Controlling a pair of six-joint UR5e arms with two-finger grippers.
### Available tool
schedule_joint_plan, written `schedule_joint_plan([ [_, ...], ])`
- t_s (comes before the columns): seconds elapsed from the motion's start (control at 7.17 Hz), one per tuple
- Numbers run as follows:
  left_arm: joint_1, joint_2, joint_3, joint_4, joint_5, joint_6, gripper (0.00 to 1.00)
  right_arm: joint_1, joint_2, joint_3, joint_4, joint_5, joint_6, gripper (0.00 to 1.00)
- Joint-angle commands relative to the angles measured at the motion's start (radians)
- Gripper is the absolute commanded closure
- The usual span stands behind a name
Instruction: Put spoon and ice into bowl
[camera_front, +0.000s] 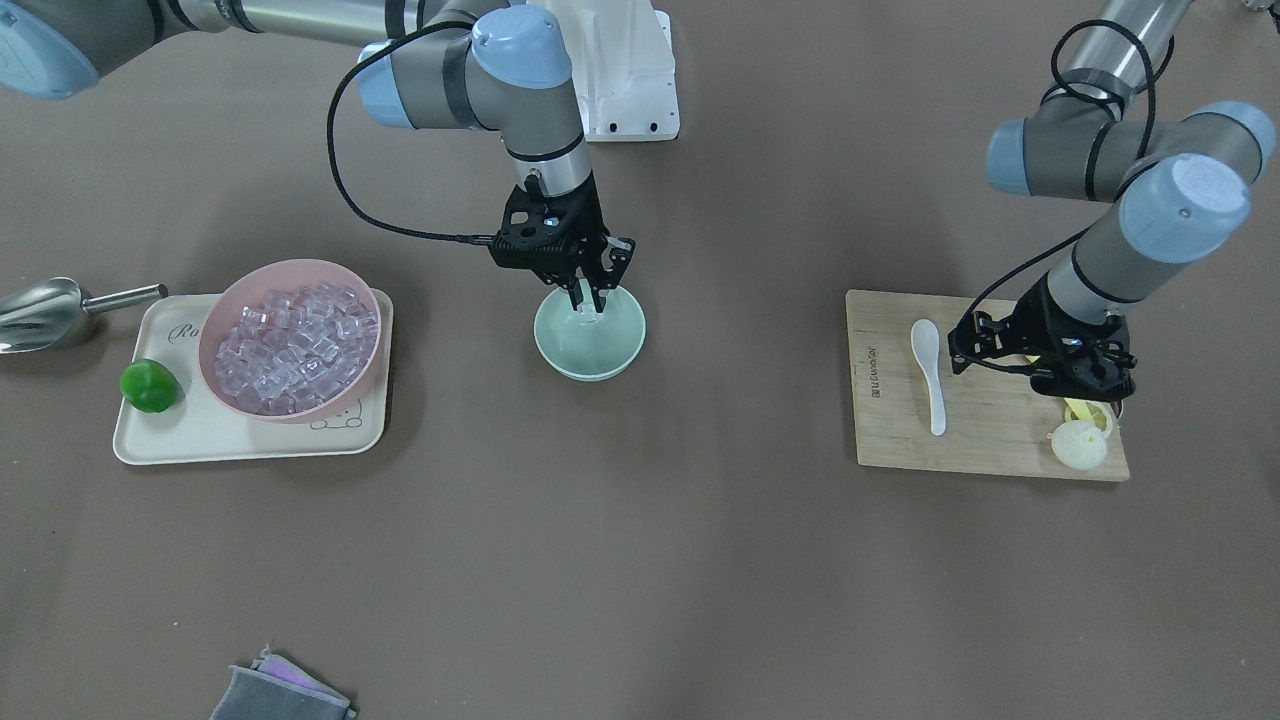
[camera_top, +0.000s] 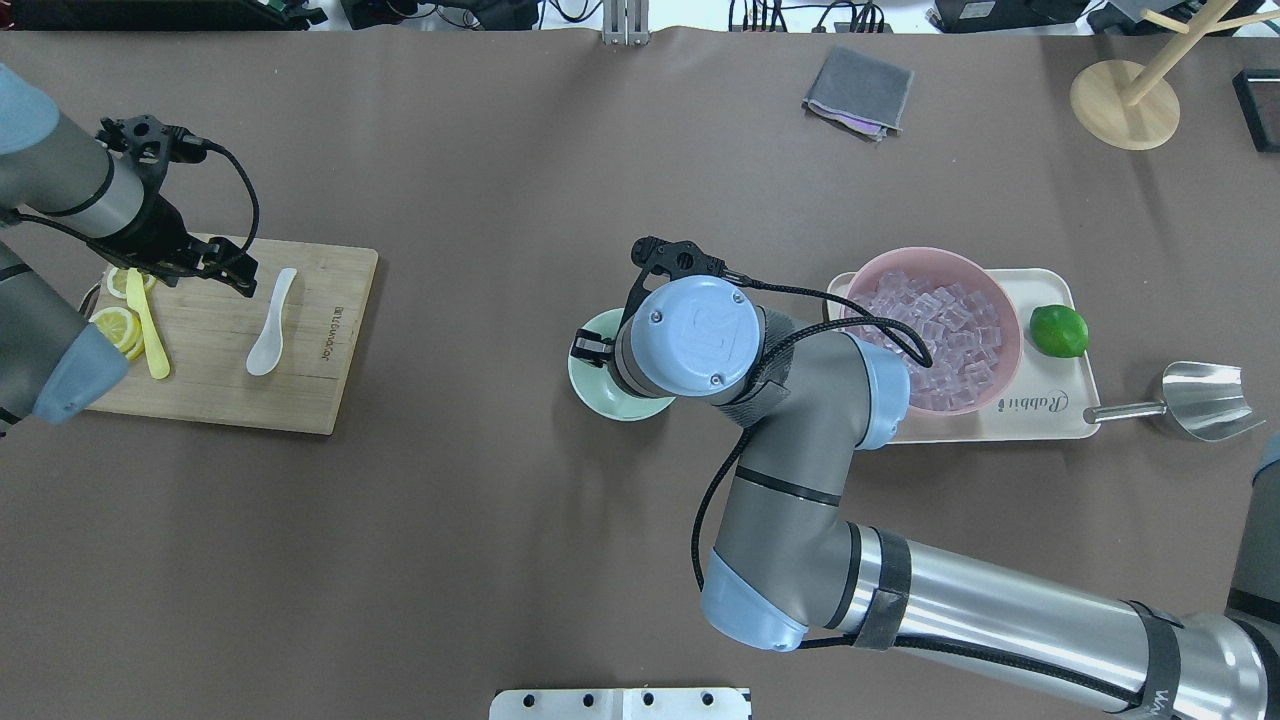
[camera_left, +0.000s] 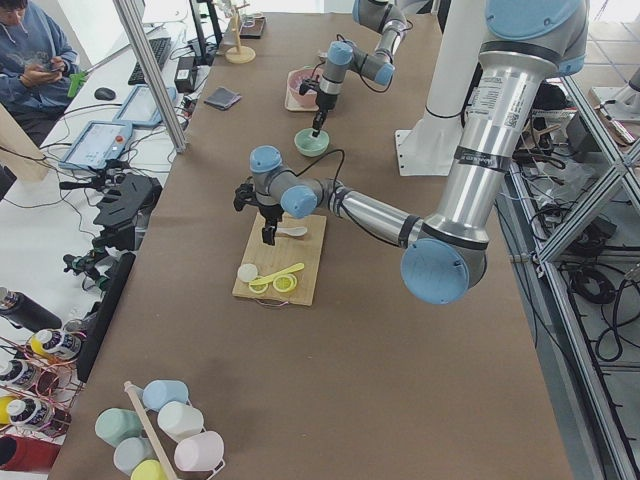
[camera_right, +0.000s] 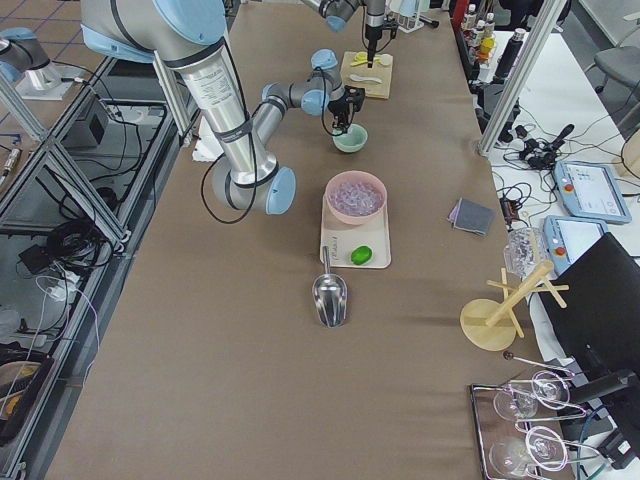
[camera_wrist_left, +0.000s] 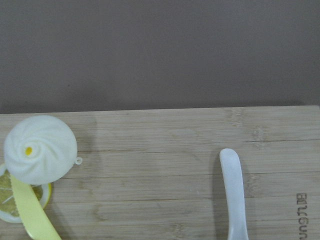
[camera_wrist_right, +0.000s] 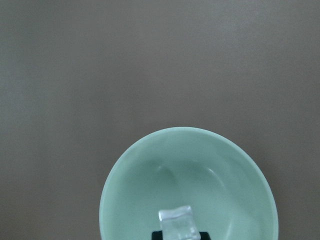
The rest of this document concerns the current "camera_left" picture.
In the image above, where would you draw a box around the blue cup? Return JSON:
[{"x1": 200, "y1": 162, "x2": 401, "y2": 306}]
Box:
[{"x1": 142, "y1": 379, "x2": 189, "y2": 412}]

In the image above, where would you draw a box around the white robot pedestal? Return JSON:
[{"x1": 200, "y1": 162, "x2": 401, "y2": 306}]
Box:
[{"x1": 395, "y1": 0, "x2": 487, "y2": 176}]

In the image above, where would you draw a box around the white cup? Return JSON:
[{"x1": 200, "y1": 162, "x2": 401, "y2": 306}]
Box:
[{"x1": 157, "y1": 401, "x2": 204, "y2": 442}]

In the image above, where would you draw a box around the grey cup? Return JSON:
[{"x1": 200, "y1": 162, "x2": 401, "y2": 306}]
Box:
[{"x1": 113, "y1": 437, "x2": 156, "y2": 475}]

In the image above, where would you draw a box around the lower lemon slice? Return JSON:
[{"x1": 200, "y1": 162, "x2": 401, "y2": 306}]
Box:
[{"x1": 272, "y1": 273, "x2": 298, "y2": 293}]

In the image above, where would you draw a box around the near teach pendant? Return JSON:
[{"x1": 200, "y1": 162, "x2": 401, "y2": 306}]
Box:
[{"x1": 58, "y1": 121, "x2": 133, "y2": 170}]

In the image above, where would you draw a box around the white steamed bun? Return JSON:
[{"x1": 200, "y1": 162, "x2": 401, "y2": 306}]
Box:
[{"x1": 237, "y1": 263, "x2": 259, "y2": 283}]

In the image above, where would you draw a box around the white ceramic spoon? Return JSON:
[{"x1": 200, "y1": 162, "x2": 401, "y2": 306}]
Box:
[{"x1": 276, "y1": 226, "x2": 308, "y2": 238}]

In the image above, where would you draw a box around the yellow plastic knife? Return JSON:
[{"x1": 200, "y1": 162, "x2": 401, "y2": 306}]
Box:
[{"x1": 248, "y1": 262, "x2": 305, "y2": 286}]

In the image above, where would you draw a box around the black keyboard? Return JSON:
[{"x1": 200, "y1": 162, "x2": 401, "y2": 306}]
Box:
[{"x1": 127, "y1": 37, "x2": 174, "y2": 86}]

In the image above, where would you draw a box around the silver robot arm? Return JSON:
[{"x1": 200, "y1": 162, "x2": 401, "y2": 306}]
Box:
[
  {"x1": 299, "y1": 1, "x2": 409, "y2": 138},
  {"x1": 233, "y1": 1, "x2": 589, "y2": 304}
]

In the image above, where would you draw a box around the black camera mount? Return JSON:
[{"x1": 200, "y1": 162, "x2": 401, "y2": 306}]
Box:
[{"x1": 92, "y1": 173, "x2": 162, "y2": 251}]

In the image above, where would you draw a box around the wooden cup tree stand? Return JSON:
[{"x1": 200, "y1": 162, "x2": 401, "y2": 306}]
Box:
[{"x1": 215, "y1": 0, "x2": 256, "y2": 64}]

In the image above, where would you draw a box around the pink ice bucket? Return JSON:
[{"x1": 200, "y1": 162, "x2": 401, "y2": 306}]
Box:
[{"x1": 287, "y1": 67, "x2": 326, "y2": 109}]

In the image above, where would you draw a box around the lemon slice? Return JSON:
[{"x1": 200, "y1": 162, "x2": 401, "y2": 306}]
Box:
[
  {"x1": 248, "y1": 282, "x2": 270, "y2": 295},
  {"x1": 272, "y1": 273, "x2": 298, "y2": 293}
]

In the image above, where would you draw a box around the seated person in blue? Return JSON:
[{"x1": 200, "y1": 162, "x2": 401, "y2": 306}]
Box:
[{"x1": 1, "y1": 0, "x2": 79, "y2": 145}]

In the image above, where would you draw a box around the cream serving tray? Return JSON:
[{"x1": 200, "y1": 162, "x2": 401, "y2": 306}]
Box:
[{"x1": 285, "y1": 67, "x2": 323, "y2": 112}]

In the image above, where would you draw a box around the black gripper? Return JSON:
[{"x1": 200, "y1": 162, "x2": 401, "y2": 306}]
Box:
[
  {"x1": 233, "y1": 176, "x2": 284, "y2": 246},
  {"x1": 299, "y1": 73, "x2": 341, "y2": 137}
]

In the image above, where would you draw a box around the yellow sauce bottle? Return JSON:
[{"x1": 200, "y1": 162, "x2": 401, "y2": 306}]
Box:
[{"x1": 30, "y1": 329, "x2": 82, "y2": 361}]

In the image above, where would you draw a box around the pink cup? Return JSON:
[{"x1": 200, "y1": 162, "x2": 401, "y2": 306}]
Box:
[{"x1": 174, "y1": 431, "x2": 225, "y2": 472}]

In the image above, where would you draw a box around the black computer mouse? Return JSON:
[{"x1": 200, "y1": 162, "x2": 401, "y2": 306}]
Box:
[{"x1": 94, "y1": 87, "x2": 116, "y2": 101}]

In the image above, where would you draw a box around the upper lemon slice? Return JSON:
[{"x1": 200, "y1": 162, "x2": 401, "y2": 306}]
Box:
[{"x1": 248, "y1": 282, "x2": 270, "y2": 295}]

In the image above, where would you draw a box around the black water bottle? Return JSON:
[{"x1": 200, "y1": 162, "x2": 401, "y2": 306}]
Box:
[{"x1": 1, "y1": 287, "x2": 62, "y2": 332}]

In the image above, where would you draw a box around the yellow cup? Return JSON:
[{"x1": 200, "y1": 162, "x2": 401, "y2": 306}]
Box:
[{"x1": 130, "y1": 459, "x2": 167, "y2": 480}]

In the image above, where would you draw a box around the far teach pendant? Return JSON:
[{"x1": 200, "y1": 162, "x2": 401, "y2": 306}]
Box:
[{"x1": 113, "y1": 84, "x2": 162, "y2": 128}]

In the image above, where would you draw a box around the grey folded cloth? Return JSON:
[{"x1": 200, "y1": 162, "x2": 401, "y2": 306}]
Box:
[{"x1": 204, "y1": 87, "x2": 242, "y2": 111}]

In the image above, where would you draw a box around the green ceramic bowl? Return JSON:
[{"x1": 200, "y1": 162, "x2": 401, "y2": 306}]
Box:
[{"x1": 294, "y1": 128, "x2": 330, "y2": 157}]

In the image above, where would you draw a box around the teach pendant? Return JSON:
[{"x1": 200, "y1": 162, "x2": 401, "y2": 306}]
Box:
[
  {"x1": 113, "y1": 84, "x2": 162, "y2": 128},
  {"x1": 58, "y1": 121, "x2": 133, "y2": 170}
]

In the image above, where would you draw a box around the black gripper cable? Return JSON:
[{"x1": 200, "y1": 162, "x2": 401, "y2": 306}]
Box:
[{"x1": 294, "y1": 148, "x2": 347, "y2": 194}]

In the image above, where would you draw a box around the green cup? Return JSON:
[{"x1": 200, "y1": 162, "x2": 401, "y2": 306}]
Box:
[{"x1": 94, "y1": 408, "x2": 143, "y2": 447}]

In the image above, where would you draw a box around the wooden cutting board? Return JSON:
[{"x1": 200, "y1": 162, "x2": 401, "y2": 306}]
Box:
[{"x1": 232, "y1": 213, "x2": 326, "y2": 306}]

